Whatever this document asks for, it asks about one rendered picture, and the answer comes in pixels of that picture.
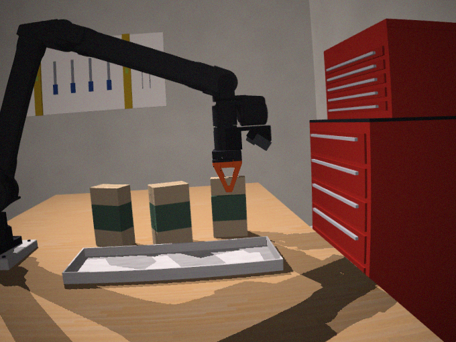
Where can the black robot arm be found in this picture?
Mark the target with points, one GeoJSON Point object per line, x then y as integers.
{"type": "Point", "coordinates": [63, 35]}

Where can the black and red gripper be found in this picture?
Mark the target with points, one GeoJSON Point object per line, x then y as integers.
{"type": "Point", "coordinates": [223, 158]}

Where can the brown box with dark green band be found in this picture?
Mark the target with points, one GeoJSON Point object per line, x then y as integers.
{"type": "Point", "coordinates": [112, 215]}
{"type": "Point", "coordinates": [170, 212]}
{"type": "Point", "coordinates": [229, 209]}

